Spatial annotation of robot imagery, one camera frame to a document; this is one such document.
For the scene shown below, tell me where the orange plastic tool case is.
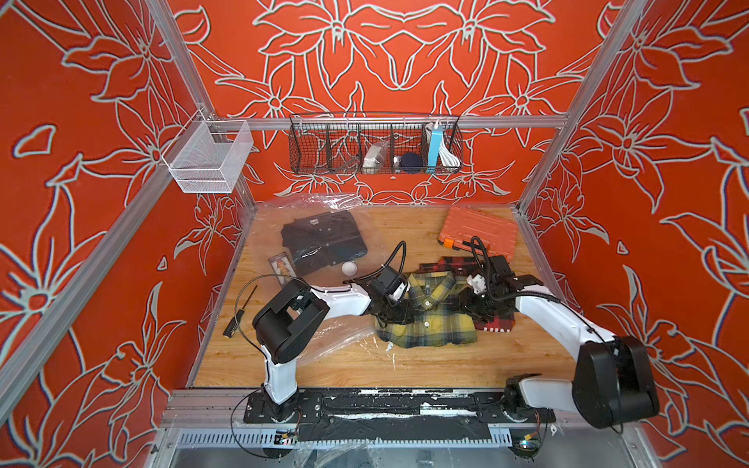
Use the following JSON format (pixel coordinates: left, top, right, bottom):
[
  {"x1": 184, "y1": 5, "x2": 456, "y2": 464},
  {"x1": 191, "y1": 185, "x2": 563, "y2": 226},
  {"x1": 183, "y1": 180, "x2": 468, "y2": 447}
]
[{"x1": 437, "y1": 207, "x2": 519, "y2": 261}]

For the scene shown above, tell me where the white wire wall basket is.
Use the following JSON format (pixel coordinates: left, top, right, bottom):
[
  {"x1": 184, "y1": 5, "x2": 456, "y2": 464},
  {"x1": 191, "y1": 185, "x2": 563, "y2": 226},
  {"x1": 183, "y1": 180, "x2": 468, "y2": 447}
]
[{"x1": 164, "y1": 119, "x2": 255, "y2": 194}]

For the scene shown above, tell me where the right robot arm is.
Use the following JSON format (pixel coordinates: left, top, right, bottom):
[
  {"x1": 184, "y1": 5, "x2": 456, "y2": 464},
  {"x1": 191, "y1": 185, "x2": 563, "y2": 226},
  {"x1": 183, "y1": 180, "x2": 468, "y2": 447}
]
[{"x1": 460, "y1": 236, "x2": 660, "y2": 429}]

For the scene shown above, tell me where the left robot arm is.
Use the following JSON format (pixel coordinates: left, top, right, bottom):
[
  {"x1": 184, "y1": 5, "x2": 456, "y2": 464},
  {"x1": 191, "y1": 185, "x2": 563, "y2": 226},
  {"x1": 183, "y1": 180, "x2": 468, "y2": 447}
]
[{"x1": 245, "y1": 241, "x2": 412, "y2": 413}]

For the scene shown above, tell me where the black handled screwdriver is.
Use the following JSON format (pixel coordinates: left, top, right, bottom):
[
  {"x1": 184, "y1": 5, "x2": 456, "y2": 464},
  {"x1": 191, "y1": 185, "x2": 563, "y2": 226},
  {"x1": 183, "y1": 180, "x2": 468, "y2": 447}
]
[{"x1": 222, "y1": 286, "x2": 257, "y2": 339}]

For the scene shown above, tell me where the small picture card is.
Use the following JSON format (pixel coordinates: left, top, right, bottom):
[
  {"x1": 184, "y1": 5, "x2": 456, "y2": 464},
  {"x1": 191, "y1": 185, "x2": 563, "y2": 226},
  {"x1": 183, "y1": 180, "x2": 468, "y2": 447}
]
[{"x1": 268, "y1": 253, "x2": 296, "y2": 286}]

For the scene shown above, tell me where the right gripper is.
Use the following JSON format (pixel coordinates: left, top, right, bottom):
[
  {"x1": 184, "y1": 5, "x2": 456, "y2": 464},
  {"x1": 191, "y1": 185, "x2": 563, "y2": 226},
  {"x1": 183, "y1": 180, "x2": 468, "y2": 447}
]
[{"x1": 445, "y1": 285, "x2": 505, "y2": 324}]

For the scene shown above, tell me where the light blue box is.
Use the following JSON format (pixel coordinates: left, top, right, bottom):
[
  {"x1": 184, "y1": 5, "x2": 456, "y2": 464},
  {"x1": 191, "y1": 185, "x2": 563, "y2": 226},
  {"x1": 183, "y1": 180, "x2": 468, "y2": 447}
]
[{"x1": 425, "y1": 123, "x2": 443, "y2": 174}]

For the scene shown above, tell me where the red black plaid shirt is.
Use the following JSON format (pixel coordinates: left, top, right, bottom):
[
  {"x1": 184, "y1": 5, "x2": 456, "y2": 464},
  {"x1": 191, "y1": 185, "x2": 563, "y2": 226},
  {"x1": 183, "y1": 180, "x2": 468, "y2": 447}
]
[{"x1": 417, "y1": 257, "x2": 515, "y2": 333}]

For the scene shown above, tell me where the yellow green plaid shirt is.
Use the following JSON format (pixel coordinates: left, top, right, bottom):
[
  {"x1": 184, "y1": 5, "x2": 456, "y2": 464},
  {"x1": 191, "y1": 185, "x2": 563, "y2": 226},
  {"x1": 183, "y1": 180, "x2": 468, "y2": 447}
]
[{"x1": 374, "y1": 271, "x2": 477, "y2": 349}]

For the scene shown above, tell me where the dark blue round object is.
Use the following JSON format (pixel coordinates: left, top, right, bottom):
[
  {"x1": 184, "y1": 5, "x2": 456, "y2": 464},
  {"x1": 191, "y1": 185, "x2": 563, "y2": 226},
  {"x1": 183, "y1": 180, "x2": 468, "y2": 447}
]
[{"x1": 399, "y1": 152, "x2": 424, "y2": 175}]

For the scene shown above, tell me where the white coiled cable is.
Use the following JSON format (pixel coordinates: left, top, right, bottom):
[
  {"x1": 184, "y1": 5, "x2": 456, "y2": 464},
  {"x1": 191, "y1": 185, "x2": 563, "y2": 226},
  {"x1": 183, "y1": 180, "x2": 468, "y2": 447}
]
[{"x1": 438, "y1": 135, "x2": 462, "y2": 171}]

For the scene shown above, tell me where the clear plastic vacuum bag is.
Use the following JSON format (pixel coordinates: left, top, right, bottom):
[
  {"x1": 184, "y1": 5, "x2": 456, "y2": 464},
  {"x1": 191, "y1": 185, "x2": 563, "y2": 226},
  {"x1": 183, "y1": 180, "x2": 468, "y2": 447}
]
[{"x1": 233, "y1": 197, "x2": 413, "y2": 337}]

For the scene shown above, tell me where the black wire wall basket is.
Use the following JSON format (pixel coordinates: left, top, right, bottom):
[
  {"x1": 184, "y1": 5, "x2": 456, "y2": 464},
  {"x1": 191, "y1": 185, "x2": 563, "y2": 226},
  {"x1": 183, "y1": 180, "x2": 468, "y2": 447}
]
[{"x1": 289, "y1": 112, "x2": 464, "y2": 176}]

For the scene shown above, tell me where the white vacuum bag valve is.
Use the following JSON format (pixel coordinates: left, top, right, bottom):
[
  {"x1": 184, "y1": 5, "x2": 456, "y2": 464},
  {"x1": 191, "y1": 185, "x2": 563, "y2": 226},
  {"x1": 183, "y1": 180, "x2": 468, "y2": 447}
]
[{"x1": 341, "y1": 261, "x2": 358, "y2": 277}]

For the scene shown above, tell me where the grey packet in basket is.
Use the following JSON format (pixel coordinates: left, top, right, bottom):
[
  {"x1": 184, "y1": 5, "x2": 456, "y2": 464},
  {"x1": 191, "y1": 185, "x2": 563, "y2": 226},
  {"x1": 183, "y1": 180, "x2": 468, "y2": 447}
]
[{"x1": 362, "y1": 142, "x2": 389, "y2": 175}]

